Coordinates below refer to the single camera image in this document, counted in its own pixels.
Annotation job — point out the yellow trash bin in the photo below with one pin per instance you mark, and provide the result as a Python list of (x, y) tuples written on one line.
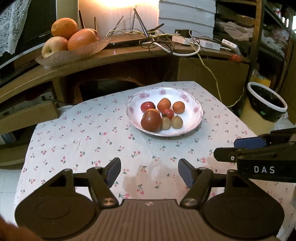
[(263, 107)]

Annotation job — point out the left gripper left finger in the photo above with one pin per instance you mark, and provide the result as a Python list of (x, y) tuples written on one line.
[(101, 180)]

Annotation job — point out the orange tangerine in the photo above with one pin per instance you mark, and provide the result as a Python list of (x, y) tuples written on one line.
[(153, 109), (164, 104), (178, 107)]

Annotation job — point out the white lace cloth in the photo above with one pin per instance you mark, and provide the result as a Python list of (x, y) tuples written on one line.
[(13, 19)]

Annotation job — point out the large orange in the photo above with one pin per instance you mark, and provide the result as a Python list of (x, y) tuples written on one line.
[(80, 39), (64, 27)]

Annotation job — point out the wooden tv cabinet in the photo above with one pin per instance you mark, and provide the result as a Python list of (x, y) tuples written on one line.
[(109, 71)]

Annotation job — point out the large orange front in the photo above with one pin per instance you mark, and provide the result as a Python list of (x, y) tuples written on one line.
[(80, 39)]

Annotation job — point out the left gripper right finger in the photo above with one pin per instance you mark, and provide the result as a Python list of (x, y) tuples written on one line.
[(197, 180)]

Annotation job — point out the orange tangerine front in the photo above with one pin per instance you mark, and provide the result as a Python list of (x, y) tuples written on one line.
[(164, 104)]

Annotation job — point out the brown kiwi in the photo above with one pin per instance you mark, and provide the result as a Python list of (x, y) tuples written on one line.
[(166, 123), (177, 122)]

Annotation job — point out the small red tomato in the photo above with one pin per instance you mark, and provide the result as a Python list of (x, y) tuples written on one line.
[(168, 113)]

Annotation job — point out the large orange top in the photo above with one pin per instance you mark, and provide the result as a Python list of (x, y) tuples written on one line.
[(64, 27)]

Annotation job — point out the small orange object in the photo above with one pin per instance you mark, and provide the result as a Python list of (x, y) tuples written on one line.
[(236, 58)]

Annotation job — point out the white power strip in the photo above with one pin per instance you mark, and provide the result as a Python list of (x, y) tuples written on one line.
[(199, 42)]

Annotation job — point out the red tomato back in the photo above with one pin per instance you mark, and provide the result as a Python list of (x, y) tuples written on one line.
[(147, 105)]

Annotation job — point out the glass fruit tray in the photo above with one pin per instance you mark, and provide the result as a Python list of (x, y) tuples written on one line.
[(66, 57)]

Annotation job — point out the white adapter box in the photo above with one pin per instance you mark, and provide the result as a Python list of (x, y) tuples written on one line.
[(231, 45)]

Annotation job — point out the large dark red tomato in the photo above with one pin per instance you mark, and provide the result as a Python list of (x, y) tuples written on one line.
[(151, 122)]

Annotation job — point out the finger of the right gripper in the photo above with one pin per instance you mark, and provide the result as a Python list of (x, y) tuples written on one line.
[(281, 152), (264, 140)]

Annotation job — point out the white floral plate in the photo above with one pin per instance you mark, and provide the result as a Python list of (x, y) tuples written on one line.
[(192, 116)]

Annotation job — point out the pale apple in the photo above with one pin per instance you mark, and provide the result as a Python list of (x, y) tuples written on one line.
[(54, 45)]

